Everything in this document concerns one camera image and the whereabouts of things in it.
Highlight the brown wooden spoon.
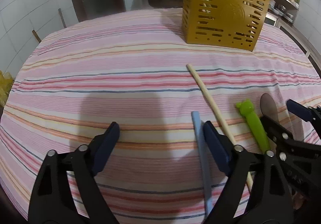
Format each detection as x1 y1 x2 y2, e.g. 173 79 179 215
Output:
260 93 279 122

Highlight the green frog-handled utensil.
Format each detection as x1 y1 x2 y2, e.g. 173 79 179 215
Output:
236 99 270 153

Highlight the light blue silicone spatula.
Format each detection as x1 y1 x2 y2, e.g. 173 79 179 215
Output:
192 111 213 217

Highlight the yellow plastic bag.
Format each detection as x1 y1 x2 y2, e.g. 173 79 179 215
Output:
0 71 14 108

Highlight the yellow perforated utensil holder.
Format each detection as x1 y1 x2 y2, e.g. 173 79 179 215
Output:
182 0 270 51

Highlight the pink striped tablecloth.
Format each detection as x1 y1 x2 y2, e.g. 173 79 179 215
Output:
1 9 320 223

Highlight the wooden stick against wall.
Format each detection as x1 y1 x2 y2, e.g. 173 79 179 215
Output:
58 8 67 28

